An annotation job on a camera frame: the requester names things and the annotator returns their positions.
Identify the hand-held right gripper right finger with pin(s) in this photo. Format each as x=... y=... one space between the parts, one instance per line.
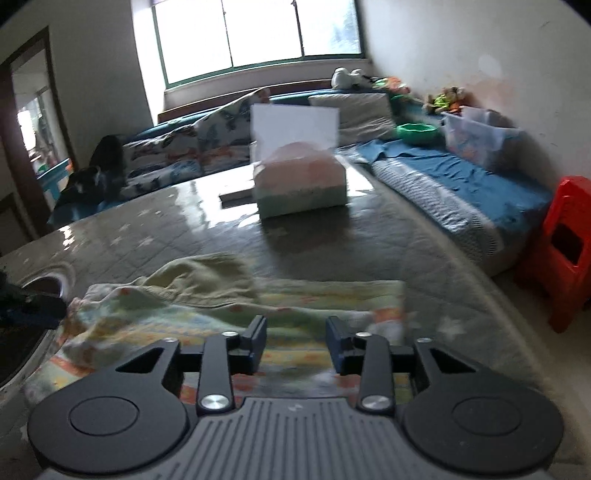
x=336 y=344

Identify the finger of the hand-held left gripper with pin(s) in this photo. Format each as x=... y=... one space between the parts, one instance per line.
x=34 y=314

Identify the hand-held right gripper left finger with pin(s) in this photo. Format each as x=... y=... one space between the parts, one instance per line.
x=256 y=344

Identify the patterned green striped shirt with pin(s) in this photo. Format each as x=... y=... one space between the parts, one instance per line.
x=221 y=300

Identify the dark clothes pile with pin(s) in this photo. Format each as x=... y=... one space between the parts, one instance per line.
x=94 y=175

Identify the round metal table inset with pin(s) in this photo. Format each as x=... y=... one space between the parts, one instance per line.
x=27 y=350

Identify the light blue children's table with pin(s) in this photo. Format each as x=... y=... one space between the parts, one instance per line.
x=53 y=180

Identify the pink and green tissue box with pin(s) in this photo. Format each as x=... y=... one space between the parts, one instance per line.
x=300 y=184

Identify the blue cushioned bench sofa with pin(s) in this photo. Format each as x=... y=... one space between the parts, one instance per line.
x=443 y=184

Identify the white card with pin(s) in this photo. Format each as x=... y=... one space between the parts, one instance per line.
x=295 y=127

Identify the large butterfly print pillow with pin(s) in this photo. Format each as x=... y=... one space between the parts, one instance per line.
x=231 y=124

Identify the green plastic bowl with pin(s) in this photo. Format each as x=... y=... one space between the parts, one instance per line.
x=417 y=133

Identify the grey pillow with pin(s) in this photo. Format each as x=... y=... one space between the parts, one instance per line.
x=355 y=115

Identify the red plastic stool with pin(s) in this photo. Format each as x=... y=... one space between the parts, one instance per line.
x=561 y=249

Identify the clear plastic storage box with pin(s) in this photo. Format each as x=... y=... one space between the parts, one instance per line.
x=480 y=136

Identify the orange and green toy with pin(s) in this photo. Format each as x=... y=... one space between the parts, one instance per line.
x=390 y=85

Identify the panda plush toy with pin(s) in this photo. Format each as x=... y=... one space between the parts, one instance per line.
x=348 y=78

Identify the small plush toys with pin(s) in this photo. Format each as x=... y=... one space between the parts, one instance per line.
x=445 y=99

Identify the green framed window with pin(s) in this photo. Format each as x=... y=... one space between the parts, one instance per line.
x=258 y=32

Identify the dark wooden door frame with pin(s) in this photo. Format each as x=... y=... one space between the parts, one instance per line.
x=51 y=115

